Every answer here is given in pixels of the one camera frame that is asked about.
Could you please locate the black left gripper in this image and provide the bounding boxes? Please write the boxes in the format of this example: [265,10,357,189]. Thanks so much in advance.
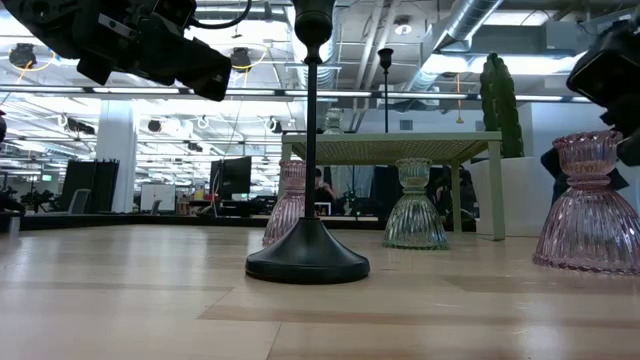
[74,14,233,102]

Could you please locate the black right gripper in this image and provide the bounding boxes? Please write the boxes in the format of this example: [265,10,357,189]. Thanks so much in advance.
[540,94,640,182]

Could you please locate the pink ribbed glass candle holder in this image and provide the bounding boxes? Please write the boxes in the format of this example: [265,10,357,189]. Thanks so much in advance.
[532,130,640,277]
[262,159,307,248]

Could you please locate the clear ribbed glass candle holder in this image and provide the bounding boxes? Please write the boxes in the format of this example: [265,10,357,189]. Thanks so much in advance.
[323,107,345,135]
[382,157,450,251]

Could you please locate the slim black metal candlestick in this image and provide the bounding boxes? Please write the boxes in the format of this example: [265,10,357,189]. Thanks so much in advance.
[377,47,394,134]

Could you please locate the tall black metal candlestick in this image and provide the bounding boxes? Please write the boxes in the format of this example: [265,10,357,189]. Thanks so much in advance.
[244,0,371,285]

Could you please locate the white planter box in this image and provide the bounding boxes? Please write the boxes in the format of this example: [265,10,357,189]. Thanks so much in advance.
[468,156,558,238]

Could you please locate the tall green cactus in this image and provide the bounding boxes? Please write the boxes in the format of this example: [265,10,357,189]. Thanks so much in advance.
[478,52,525,159]

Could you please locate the white square pillar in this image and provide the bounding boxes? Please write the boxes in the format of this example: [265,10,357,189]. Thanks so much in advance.
[94,99,139,214]

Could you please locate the black computer monitor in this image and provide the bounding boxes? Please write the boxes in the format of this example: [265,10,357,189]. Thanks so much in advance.
[209,155,253,197]

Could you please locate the person behind shelf table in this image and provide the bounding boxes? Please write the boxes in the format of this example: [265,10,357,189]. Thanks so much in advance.
[432,163,480,234]

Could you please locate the black partition panels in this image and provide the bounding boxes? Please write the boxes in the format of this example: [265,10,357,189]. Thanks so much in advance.
[59,159,120,215]

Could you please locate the grey office chair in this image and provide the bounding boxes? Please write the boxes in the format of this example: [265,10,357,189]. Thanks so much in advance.
[67,188,93,216]

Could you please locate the pale green mesh shelf table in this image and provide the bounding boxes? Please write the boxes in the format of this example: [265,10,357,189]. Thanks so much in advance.
[280,131,506,242]

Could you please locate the black ceiling cable reel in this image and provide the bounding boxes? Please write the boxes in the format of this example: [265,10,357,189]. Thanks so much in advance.
[227,46,254,75]
[8,42,38,69]

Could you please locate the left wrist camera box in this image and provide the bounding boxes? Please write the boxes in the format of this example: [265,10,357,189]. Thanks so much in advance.
[149,0,199,30]

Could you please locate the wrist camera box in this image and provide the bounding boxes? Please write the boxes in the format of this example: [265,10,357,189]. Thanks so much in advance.
[566,19,640,109]
[149,0,199,30]

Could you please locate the long ceiling light rail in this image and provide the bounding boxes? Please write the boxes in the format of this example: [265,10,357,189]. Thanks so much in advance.
[0,84,596,104]

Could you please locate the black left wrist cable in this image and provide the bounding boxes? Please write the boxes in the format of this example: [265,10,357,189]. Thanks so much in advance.
[189,0,254,30]

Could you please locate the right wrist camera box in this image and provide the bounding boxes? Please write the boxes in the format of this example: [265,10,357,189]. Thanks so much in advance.
[566,19,640,109]

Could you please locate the silver ribbed ventilation duct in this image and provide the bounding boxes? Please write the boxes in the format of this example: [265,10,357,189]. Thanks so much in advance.
[288,0,341,90]

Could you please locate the orange hanging cord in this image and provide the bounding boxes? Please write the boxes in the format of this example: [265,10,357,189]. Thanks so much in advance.
[455,73,465,125]

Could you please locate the black table edge rail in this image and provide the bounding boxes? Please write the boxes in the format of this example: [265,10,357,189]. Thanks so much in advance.
[0,213,481,234]

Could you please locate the silver spiral ventilation duct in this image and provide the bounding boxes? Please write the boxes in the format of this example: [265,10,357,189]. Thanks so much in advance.
[399,0,505,94]

